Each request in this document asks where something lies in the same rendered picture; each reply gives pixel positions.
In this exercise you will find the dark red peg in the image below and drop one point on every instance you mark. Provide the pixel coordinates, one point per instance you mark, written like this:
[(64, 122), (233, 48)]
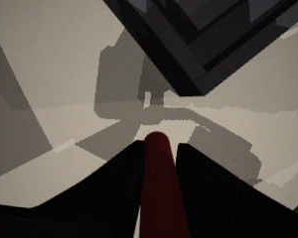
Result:
[(163, 213)]

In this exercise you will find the dark grey open box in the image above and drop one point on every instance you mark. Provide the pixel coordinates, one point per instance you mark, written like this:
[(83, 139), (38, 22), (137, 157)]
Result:
[(197, 68)]

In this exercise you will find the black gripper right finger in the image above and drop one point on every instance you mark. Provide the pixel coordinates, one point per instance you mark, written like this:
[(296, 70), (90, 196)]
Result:
[(219, 205)]

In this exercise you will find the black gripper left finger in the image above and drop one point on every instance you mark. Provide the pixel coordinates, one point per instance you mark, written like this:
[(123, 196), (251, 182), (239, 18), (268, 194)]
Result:
[(105, 204)]

